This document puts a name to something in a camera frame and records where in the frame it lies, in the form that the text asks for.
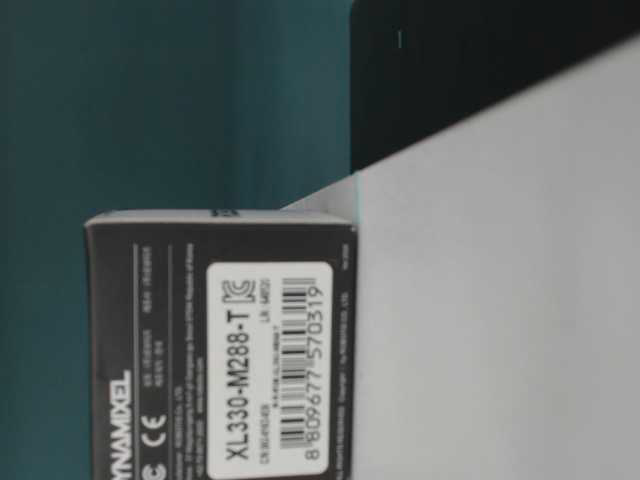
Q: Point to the black Dynamixel cardboard box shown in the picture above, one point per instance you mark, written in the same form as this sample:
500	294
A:
222	344

